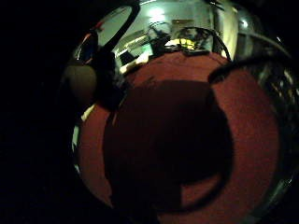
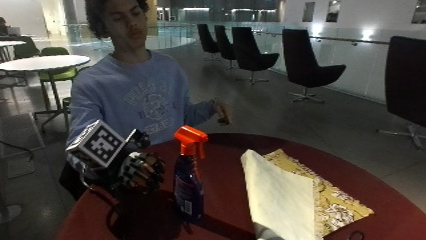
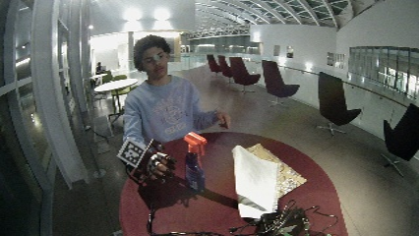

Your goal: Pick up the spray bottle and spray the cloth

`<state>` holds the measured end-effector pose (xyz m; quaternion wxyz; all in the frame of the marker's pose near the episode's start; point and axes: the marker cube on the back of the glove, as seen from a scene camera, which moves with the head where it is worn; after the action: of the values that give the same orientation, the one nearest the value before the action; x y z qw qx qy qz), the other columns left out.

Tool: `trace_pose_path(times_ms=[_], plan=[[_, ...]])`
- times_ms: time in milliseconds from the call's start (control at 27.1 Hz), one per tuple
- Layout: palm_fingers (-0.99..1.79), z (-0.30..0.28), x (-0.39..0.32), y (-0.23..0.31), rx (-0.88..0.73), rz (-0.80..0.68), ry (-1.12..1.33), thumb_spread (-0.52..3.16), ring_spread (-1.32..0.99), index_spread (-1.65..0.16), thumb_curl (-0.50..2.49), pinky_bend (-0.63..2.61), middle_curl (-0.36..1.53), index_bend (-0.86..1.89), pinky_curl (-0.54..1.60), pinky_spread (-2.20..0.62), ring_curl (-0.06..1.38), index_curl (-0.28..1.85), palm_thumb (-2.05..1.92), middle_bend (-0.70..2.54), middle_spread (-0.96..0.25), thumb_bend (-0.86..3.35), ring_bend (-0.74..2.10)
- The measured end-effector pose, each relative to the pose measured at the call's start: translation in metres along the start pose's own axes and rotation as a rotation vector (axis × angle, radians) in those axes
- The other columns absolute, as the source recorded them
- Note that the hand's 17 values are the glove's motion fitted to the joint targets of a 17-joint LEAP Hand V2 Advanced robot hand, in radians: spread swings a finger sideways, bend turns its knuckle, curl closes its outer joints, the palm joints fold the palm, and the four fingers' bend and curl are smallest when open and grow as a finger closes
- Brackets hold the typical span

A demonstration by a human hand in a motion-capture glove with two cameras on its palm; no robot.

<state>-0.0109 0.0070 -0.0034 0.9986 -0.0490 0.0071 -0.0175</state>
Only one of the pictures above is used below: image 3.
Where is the black device with wires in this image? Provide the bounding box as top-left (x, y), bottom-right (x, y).
top-left (254, 206), bottom-right (314, 236)

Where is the blue spray bottle orange trigger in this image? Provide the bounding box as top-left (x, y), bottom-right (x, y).
top-left (182, 132), bottom-right (210, 193)

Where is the glass window panel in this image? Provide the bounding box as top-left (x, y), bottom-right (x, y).
top-left (347, 46), bottom-right (419, 100)

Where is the black cable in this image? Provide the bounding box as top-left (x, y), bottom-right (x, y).
top-left (145, 203), bottom-right (228, 236)

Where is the white round table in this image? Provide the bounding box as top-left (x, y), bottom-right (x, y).
top-left (93, 78), bottom-right (140, 114)

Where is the the person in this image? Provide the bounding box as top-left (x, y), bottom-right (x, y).
top-left (122, 33), bottom-right (233, 155)

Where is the black lounge chair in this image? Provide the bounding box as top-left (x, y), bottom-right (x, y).
top-left (317, 71), bottom-right (363, 137)
top-left (381, 103), bottom-right (419, 178)

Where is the white cloth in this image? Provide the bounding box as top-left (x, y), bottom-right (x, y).
top-left (230, 145), bottom-right (282, 219)

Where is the white marker cube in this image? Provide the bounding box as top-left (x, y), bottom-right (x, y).
top-left (116, 139), bottom-right (152, 168)

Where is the dark red lounge chair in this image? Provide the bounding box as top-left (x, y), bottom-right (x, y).
top-left (216, 54), bottom-right (236, 83)
top-left (206, 54), bottom-right (222, 75)
top-left (228, 56), bottom-right (262, 94)
top-left (261, 59), bottom-right (301, 107)

